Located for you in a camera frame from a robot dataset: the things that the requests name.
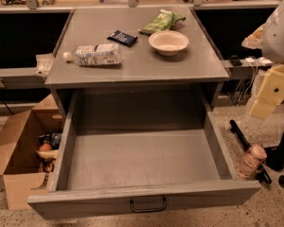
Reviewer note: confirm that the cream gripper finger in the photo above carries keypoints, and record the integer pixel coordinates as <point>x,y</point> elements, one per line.
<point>267,92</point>

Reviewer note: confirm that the blue label plastic bottle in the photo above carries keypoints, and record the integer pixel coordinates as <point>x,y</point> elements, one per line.
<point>95,55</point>

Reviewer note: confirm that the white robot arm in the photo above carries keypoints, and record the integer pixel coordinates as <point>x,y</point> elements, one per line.
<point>272,40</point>

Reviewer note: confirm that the grey cabinet with top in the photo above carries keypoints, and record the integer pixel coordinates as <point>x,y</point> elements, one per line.
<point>141,64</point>

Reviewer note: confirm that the open grey top drawer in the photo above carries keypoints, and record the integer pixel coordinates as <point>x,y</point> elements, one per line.
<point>140,146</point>

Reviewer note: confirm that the white power strip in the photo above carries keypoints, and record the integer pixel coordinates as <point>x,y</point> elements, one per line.
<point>258,61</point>

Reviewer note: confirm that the black power adapter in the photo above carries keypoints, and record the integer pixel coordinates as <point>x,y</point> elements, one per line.
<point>235,60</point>

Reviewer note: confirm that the clear plastic jar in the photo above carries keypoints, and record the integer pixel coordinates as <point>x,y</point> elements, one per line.
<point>250,160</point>

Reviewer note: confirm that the black bar on floor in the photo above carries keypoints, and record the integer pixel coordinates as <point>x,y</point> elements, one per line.
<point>261,174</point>

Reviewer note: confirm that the white ceramic bowl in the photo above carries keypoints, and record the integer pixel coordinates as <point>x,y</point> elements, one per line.
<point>168,42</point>

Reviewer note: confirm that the green snack bag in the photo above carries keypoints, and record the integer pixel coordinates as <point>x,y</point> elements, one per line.
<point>163,21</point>

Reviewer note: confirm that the dark blue snack packet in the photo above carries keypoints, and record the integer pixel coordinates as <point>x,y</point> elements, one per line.
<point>122,38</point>

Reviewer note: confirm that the orange fruit in box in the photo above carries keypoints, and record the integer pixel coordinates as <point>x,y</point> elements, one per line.
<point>45,147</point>

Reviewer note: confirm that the brown cardboard box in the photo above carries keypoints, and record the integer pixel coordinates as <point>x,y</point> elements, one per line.
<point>20,165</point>

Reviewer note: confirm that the black drawer handle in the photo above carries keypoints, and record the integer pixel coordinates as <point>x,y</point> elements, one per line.
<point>141,207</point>

